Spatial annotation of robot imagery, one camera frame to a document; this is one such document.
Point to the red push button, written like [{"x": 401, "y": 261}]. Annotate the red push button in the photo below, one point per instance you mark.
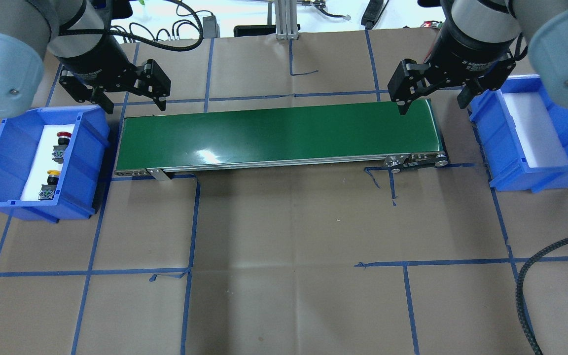
[{"x": 59, "y": 149}]

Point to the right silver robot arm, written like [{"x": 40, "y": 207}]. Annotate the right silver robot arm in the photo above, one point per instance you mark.
[{"x": 542, "y": 34}]

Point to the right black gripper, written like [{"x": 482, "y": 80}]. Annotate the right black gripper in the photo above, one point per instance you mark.
[{"x": 466, "y": 48}]

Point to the white foam pad bin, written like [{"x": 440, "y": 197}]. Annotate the white foam pad bin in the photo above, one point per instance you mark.
[
  {"x": 43, "y": 161},
  {"x": 536, "y": 132}
]

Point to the right blue plastic bin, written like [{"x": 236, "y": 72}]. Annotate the right blue plastic bin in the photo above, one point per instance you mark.
[{"x": 500, "y": 143}]

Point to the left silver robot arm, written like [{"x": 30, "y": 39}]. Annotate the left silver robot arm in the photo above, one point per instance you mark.
[{"x": 76, "y": 32}]

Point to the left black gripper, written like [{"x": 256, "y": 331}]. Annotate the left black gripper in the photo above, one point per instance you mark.
[{"x": 92, "y": 57}]

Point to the blue plastic bin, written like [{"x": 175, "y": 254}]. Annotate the blue plastic bin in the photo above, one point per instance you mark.
[
  {"x": 19, "y": 138},
  {"x": 500, "y": 143}
]

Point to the white foam pad left bin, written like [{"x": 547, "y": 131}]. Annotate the white foam pad left bin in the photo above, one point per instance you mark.
[{"x": 43, "y": 161}]

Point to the white foam pad right bin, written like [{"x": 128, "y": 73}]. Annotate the white foam pad right bin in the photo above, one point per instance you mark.
[{"x": 536, "y": 132}]

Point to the green conveyor belt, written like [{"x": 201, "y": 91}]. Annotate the green conveyor belt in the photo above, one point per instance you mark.
[{"x": 266, "y": 138}]

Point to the yellow push button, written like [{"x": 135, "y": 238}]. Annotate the yellow push button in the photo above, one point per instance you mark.
[{"x": 47, "y": 191}]

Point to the aluminium frame post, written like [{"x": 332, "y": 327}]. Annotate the aluminium frame post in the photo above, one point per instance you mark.
[{"x": 286, "y": 19}]

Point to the left blue plastic bin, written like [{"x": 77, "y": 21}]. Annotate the left blue plastic bin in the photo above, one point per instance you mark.
[{"x": 19, "y": 138}]

